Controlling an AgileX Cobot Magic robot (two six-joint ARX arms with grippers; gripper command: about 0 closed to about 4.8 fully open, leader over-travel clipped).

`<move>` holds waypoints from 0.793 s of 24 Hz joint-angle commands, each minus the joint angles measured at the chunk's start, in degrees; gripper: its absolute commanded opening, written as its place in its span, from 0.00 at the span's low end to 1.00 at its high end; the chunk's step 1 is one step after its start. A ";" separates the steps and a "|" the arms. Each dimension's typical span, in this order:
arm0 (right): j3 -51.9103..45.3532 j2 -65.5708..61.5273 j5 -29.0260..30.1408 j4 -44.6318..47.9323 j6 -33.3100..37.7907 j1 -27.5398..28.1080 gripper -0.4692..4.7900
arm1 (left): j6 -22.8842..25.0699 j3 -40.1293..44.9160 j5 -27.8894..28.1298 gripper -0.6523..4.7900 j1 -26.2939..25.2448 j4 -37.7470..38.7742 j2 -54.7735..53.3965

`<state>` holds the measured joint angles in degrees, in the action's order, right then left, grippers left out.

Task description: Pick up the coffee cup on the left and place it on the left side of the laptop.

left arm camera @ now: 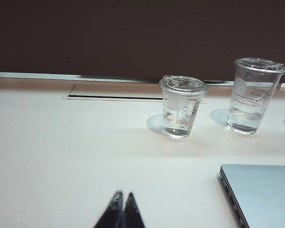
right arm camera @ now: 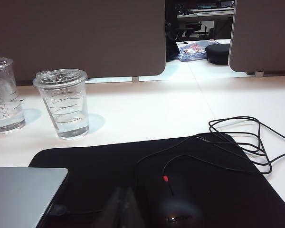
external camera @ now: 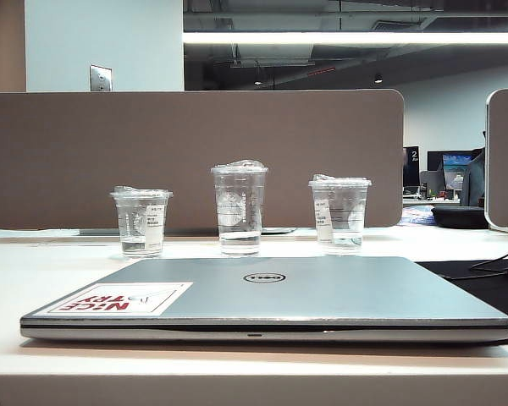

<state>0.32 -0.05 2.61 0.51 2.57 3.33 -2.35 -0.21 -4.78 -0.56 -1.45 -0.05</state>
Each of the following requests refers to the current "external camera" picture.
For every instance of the grey flat plate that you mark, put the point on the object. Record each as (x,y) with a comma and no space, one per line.
(279,230)

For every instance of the grey ceiling duct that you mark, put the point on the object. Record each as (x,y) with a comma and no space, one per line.
(275,53)

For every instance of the blue patterned cloth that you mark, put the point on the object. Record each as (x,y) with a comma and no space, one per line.
(419,217)

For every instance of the person in grey jacket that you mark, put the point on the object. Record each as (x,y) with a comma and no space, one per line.
(476,182)

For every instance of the metal wall switch plate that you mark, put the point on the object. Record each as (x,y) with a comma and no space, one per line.
(101,78)

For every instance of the long ceiling light strip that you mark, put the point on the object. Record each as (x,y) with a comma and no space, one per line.
(321,37)

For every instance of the short clear cup white label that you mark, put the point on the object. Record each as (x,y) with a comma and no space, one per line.
(137,228)
(343,211)

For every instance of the black sign with number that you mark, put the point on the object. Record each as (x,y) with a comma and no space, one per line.
(414,160)

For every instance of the tall clear plastic cup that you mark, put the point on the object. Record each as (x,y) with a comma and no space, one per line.
(239,203)

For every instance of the large brown desk partition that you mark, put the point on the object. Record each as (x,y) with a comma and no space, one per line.
(152,139)

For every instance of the black round bag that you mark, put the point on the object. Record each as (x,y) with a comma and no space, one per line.
(457,216)

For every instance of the background computer monitor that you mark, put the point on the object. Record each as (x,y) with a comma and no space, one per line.
(455,169)

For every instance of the black ceiling spotlight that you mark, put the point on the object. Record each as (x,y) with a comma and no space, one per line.
(378,78)

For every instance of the black desk mat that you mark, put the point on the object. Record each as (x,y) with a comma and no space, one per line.
(491,296)

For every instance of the silver Dell laptop with sticker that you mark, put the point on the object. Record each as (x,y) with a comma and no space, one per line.
(321,296)

